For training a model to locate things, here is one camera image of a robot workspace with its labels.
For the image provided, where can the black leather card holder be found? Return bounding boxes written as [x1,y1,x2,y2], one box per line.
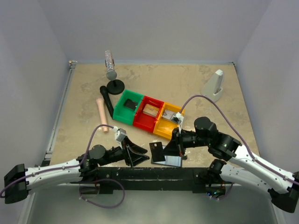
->
[150,143,183,167]

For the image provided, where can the black VIP card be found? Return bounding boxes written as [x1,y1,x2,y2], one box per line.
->
[149,142,165,163]

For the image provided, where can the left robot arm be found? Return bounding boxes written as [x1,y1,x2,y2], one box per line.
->
[0,137,150,204]

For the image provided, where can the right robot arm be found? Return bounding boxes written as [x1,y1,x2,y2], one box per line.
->
[162,117,299,213]

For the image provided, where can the silver cards in yellow bin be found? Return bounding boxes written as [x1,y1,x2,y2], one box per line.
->
[162,110,176,120]

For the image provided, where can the gold cards in red bin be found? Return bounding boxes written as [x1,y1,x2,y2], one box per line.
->
[142,104,159,117]

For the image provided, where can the yellow plastic bin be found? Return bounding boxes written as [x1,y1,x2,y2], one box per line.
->
[153,102,181,140]

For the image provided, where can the red plastic bin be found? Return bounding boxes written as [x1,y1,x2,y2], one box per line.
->
[133,96,164,133]

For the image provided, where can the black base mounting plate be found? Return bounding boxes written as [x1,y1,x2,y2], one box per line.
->
[70,166,234,196]

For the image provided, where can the green plastic bin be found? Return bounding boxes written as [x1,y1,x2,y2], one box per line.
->
[113,90,144,125]

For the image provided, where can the pink cylinder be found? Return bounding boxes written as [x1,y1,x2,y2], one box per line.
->
[96,98,109,133]

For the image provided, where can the white wedge stand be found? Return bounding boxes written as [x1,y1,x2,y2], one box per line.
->
[201,70,224,102]

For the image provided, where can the glitter tube on black stand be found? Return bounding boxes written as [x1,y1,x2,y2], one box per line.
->
[105,50,125,95]

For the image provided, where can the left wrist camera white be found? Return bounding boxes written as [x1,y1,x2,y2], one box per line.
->
[113,126,127,144]

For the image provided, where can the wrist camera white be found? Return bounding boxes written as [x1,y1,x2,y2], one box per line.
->
[171,112,184,132]
[113,126,127,144]

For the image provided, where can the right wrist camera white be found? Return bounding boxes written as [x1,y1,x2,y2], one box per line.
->
[171,112,184,132]

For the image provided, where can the black bin handle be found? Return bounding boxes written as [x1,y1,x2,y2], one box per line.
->
[100,85,114,116]

